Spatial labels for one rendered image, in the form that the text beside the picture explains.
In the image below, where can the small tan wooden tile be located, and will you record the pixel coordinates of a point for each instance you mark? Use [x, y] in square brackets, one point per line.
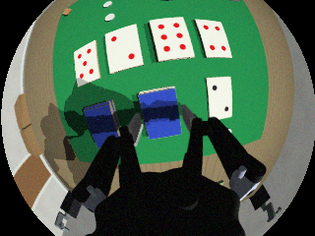
[67, 11]

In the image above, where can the green felt play mat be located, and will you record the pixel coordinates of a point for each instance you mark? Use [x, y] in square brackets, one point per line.
[247, 69]

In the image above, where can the white card with black pips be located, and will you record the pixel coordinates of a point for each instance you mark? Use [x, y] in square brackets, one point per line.
[219, 97]

